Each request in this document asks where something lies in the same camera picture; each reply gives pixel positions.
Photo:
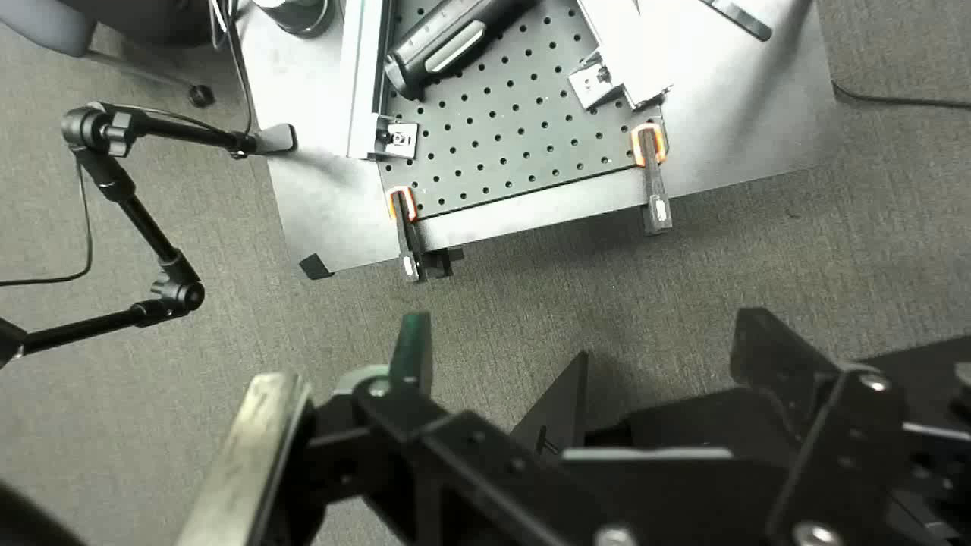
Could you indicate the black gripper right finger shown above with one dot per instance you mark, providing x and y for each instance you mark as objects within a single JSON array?
[{"x": 882, "y": 446}]

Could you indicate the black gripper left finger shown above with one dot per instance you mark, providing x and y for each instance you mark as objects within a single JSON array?
[{"x": 433, "y": 479}]

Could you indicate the grey perforated breadboard plate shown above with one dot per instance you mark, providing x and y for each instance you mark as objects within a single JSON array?
[{"x": 508, "y": 124}]

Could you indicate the grey mounting table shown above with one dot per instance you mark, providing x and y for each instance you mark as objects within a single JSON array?
[{"x": 745, "y": 94}]

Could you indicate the orange-handled left clamp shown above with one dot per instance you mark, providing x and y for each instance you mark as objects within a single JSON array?
[{"x": 418, "y": 258}]

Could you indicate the orange-handled clamp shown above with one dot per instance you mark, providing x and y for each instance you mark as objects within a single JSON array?
[
  {"x": 650, "y": 153},
  {"x": 418, "y": 258}
]

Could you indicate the orange-handled right clamp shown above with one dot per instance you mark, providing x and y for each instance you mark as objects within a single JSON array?
[{"x": 650, "y": 153}]

